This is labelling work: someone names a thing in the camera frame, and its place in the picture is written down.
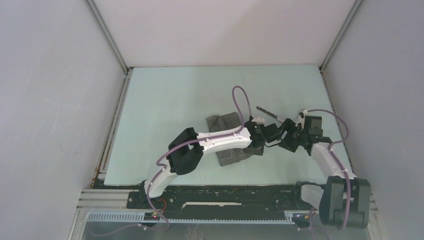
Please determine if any grey cloth napkin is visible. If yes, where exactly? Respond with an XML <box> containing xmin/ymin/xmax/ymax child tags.
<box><xmin>205</xmin><ymin>112</ymin><xmax>264</xmax><ymax>167</ymax></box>

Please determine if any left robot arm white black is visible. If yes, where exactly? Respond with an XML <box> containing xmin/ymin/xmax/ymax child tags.
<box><xmin>138</xmin><ymin>117</ymin><xmax>267</xmax><ymax>208</ymax></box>

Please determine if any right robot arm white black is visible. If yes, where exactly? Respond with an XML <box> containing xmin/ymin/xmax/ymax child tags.
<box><xmin>279</xmin><ymin>116</ymin><xmax>371</xmax><ymax>229</ymax></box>

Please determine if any silver metal utensil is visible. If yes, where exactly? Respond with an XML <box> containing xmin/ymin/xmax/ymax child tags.
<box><xmin>256</xmin><ymin>106</ymin><xmax>285</xmax><ymax>123</ymax></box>

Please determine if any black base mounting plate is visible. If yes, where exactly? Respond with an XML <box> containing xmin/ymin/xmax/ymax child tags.
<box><xmin>126</xmin><ymin>184</ymin><xmax>312</xmax><ymax>222</ymax></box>

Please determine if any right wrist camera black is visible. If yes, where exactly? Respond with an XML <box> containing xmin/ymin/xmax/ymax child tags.
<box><xmin>303</xmin><ymin>115</ymin><xmax>323</xmax><ymax>136</ymax></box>

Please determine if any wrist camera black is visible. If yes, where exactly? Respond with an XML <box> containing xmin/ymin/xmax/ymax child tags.
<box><xmin>303</xmin><ymin>115</ymin><xmax>323</xmax><ymax>136</ymax></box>
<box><xmin>262</xmin><ymin>123</ymin><xmax>282</xmax><ymax>148</ymax></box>

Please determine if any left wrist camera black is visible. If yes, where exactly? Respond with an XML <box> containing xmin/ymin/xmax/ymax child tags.
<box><xmin>262</xmin><ymin>123</ymin><xmax>282</xmax><ymax>148</ymax></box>

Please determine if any white cable duct strip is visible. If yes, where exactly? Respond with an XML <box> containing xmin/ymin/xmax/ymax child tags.
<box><xmin>86</xmin><ymin>212</ymin><xmax>295</xmax><ymax>225</ymax></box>

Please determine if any aluminium frame rail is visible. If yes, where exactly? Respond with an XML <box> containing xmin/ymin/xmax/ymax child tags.
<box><xmin>76</xmin><ymin>189</ymin><xmax>379</xmax><ymax>213</ymax></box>

